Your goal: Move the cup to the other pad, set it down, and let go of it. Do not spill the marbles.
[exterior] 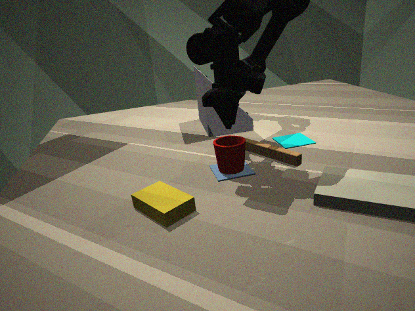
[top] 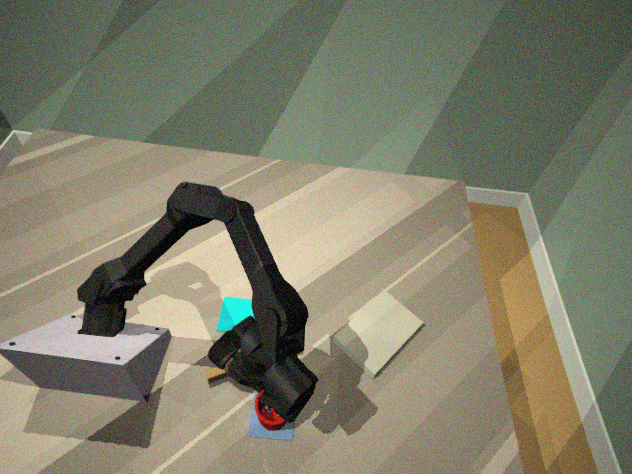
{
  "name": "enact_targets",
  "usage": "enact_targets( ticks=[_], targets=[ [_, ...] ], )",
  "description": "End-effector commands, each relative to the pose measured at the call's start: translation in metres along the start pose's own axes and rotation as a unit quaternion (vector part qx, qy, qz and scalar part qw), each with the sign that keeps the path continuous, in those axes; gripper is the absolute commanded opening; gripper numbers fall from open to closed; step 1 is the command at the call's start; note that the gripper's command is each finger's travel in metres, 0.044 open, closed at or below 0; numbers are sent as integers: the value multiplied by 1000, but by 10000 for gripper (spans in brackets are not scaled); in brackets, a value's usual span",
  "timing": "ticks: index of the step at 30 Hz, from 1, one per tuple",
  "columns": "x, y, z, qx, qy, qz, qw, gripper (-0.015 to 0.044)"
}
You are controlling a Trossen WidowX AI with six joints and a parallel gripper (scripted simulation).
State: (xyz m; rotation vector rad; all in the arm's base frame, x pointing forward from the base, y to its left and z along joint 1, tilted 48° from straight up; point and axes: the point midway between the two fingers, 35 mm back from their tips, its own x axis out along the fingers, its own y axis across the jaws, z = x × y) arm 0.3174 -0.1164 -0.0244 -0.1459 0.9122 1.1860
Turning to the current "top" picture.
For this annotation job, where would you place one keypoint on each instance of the brown wooden bar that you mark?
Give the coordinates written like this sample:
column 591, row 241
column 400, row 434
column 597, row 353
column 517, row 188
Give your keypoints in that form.
column 216, row 373

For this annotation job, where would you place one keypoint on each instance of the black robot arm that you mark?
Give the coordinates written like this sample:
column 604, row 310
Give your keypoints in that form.
column 270, row 341

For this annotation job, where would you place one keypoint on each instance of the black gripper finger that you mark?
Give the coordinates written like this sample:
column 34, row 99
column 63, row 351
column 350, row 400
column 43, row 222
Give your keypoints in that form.
column 236, row 378
column 266, row 400

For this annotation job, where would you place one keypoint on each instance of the dark red cup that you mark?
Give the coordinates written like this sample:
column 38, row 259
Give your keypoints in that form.
column 271, row 422

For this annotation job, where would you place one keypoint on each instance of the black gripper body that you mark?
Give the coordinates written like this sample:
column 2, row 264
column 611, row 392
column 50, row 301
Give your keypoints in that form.
column 227, row 346

